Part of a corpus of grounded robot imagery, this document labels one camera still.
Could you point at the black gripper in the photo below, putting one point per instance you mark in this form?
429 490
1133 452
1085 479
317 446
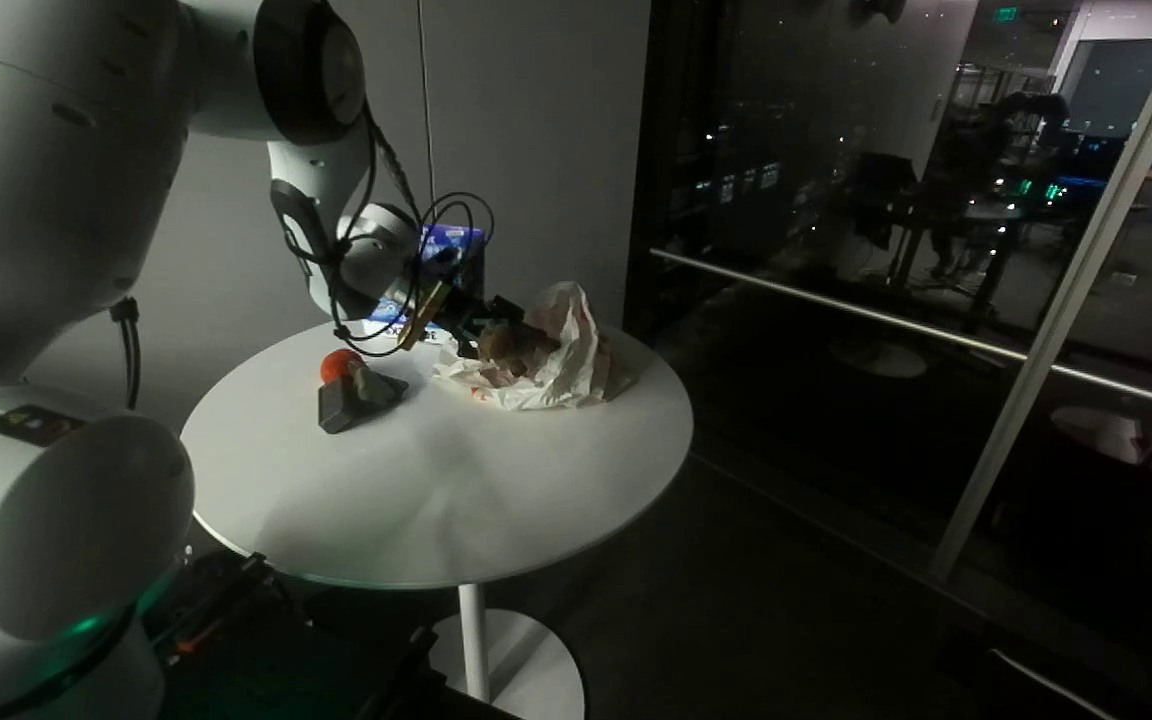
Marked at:
465 300

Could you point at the brown plush toy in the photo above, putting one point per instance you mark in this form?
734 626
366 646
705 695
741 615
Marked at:
530 346

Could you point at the dark brown soft item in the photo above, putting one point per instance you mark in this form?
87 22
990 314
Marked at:
361 402

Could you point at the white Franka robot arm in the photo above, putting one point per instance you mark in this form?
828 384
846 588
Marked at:
42 161

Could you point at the white orange striped plastic bag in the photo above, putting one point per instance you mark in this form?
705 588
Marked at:
577 363

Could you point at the blue snack pack box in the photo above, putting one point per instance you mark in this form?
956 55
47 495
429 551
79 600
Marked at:
454 241

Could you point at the green exit sign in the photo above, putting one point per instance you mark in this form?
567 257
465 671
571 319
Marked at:
1006 14

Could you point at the white object behind glass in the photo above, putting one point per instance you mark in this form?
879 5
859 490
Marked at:
1119 434

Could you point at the yellowish wrist camera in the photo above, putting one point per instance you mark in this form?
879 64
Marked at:
429 300

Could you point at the white table pedestal base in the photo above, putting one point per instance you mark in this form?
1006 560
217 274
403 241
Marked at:
473 643

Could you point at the pale horizontal window rail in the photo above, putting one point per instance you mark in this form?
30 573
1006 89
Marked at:
869 308

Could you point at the pale window frame post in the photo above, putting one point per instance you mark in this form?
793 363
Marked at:
1071 304

